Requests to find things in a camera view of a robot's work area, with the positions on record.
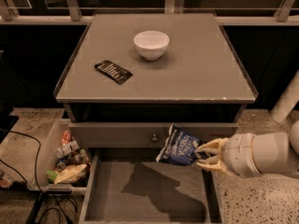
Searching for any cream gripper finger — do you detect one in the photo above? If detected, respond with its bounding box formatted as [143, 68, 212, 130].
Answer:
[195, 138, 228, 155]
[195, 156, 235, 176]

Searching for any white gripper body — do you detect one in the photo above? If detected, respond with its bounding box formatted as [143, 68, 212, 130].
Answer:
[222, 133, 260, 177]

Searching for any blue chip bag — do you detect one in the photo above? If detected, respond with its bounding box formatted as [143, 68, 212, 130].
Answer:
[156, 124, 209, 166]

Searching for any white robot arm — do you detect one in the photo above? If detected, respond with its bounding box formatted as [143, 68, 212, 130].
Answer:
[195, 121, 299, 178]

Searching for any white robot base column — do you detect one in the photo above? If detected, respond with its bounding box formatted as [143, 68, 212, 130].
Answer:
[270, 70, 299, 122]

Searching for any brass drawer knob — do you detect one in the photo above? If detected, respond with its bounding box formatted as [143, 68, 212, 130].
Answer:
[151, 133, 159, 143]

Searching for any open grey middle drawer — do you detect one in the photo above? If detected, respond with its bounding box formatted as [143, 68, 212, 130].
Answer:
[79, 148, 222, 224]

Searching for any grey drawer cabinet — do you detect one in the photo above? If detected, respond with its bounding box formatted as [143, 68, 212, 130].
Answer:
[53, 12, 259, 224]

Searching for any closed grey top drawer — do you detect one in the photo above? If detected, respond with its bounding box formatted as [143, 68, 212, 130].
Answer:
[69, 122, 238, 148]

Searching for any yellow snack bag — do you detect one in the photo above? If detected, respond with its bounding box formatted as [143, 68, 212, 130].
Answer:
[54, 163, 88, 184]

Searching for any white ceramic bowl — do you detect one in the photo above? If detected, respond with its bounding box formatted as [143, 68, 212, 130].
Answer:
[134, 31, 170, 61]

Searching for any black snack packet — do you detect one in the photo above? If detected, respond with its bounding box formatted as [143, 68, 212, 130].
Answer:
[94, 60, 133, 85]

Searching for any clear plastic storage bin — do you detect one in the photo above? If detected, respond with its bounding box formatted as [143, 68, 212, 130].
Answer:
[27, 119, 87, 195]

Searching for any green snack packet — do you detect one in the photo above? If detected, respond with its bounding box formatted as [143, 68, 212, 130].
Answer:
[46, 170, 59, 184]

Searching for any red white object on floor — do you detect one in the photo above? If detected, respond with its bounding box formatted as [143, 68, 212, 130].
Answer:
[0, 170, 14, 189]

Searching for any black box at left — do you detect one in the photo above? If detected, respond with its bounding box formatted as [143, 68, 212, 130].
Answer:
[0, 101, 19, 144]

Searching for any metal window railing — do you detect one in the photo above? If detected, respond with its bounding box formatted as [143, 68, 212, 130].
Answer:
[0, 0, 299, 25]

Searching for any black cable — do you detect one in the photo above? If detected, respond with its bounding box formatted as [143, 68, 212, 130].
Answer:
[0, 129, 78, 224]

